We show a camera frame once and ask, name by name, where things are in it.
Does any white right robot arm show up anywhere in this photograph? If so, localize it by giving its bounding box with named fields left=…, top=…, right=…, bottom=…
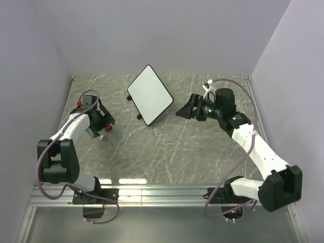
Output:
left=176, top=88, right=303, bottom=212

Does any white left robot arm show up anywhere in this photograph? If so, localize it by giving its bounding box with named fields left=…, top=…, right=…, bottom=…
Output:
left=36, top=93, right=115, bottom=204

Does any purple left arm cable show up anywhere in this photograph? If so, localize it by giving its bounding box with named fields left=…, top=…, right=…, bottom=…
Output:
left=36, top=90, right=120, bottom=225

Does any red bone-shaped eraser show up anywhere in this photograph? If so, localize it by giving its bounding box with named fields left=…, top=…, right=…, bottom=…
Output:
left=105, top=125, right=112, bottom=131

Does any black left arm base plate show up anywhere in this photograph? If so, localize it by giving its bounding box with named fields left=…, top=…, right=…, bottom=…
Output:
left=72, top=188, right=119, bottom=205

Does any small white whiteboard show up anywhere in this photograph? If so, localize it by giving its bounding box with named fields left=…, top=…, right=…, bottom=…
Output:
left=127, top=64, right=174, bottom=126

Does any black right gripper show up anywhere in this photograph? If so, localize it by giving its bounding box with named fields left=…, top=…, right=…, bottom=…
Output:
left=176, top=94, right=223, bottom=122

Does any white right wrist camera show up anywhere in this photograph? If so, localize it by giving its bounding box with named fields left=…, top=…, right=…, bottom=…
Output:
left=202, top=79, right=216, bottom=101

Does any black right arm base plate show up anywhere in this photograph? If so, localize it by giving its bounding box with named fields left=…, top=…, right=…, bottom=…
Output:
left=203, top=187, right=235, bottom=204

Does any aluminium front rail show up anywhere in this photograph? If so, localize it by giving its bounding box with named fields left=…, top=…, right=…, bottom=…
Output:
left=28, top=184, right=212, bottom=207

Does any aluminium right side rail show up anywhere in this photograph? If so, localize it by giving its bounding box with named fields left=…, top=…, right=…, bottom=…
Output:
left=245, top=76, right=268, bottom=143

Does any aluminium rail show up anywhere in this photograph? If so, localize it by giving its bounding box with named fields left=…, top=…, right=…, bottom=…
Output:
left=28, top=184, right=212, bottom=207
left=245, top=76, right=268, bottom=143

